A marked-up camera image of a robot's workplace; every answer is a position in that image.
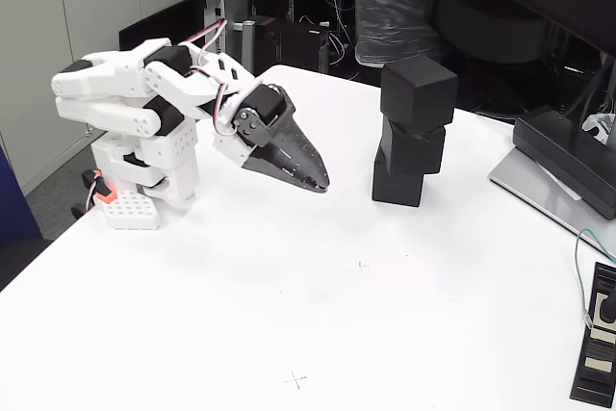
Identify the green cable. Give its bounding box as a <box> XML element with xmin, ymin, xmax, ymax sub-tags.
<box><xmin>574</xmin><ymin>227</ymin><xmax>616</xmax><ymax>328</ymax></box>

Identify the pink white arm cable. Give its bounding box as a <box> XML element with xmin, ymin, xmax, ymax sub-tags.
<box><xmin>185</xmin><ymin>19</ymin><xmax>242</xmax><ymax>137</ymax></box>

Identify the black dock box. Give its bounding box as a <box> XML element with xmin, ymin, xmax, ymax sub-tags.
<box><xmin>512</xmin><ymin>105</ymin><xmax>616</xmax><ymax>219</ymax></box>

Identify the black office chair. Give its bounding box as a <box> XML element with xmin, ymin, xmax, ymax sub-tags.
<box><xmin>430</xmin><ymin>0</ymin><xmax>559</xmax><ymax>109</ymax></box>

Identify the black equipment box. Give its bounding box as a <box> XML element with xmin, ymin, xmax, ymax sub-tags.
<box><xmin>253</xmin><ymin>18</ymin><xmax>331</xmax><ymax>73</ymax></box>

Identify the orange table clamp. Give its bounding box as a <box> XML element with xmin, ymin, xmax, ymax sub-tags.
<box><xmin>90</xmin><ymin>168</ymin><xmax>118</xmax><ymax>205</ymax></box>

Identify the black cube block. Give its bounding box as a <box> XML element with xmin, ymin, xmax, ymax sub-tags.
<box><xmin>371</xmin><ymin>148</ymin><xmax>425</xmax><ymax>209</ymax></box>
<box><xmin>378</xmin><ymin>119</ymin><xmax>447</xmax><ymax>175</ymax></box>
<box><xmin>379</xmin><ymin>54</ymin><xmax>459</xmax><ymax>134</ymax></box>

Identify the grey wall cabinet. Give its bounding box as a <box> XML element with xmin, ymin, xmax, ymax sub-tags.
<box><xmin>0</xmin><ymin>0</ymin><xmax>198</xmax><ymax>195</ymax></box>

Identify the silver monitor stand base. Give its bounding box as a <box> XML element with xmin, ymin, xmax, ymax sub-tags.
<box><xmin>488</xmin><ymin>145</ymin><xmax>616</xmax><ymax>258</ymax></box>

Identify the grey metal post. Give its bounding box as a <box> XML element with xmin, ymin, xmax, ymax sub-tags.
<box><xmin>235</xmin><ymin>19</ymin><xmax>256</xmax><ymax>73</ymax></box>

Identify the plastic wrapped bin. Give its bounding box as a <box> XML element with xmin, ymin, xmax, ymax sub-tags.
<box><xmin>348</xmin><ymin>0</ymin><xmax>444</xmax><ymax>69</ymax></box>

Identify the crumpled white plastic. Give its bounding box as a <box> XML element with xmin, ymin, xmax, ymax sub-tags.
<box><xmin>581</xmin><ymin>113</ymin><xmax>616</xmax><ymax>145</ymax></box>

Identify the blue partition panel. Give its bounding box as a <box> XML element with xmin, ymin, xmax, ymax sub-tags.
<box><xmin>0</xmin><ymin>145</ymin><xmax>44</xmax><ymax>244</ymax></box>

